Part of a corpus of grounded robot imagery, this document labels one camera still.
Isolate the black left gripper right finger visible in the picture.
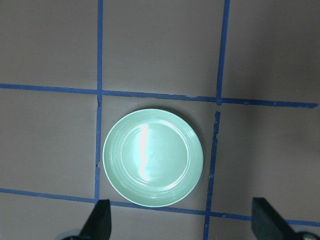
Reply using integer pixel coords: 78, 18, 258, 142
251, 197, 308, 240

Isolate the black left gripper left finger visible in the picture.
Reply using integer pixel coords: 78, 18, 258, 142
78, 199, 111, 240

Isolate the blue tape strip lower horizontal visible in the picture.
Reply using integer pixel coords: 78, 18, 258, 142
0, 181, 320, 228

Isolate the blue tape strip horizontal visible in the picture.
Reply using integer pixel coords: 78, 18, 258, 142
0, 181, 320, 228
0, 83, 320, 109

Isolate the light green ceramic plate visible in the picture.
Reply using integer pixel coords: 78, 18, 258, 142
102, 108, 204, 205

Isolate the blue tape strip upper horizontal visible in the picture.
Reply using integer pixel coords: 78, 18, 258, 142
0, 83, 320, 109

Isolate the blue tape strip right vertical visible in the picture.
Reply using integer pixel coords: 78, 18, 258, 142
202, 0, 231, 240

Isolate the blue tape strip vertical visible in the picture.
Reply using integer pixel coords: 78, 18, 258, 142
202, 0, 231, 240
94, 0, 104, 203

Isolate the blue tape strip left vertical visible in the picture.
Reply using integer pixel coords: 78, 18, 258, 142
94, 0, 104, 203

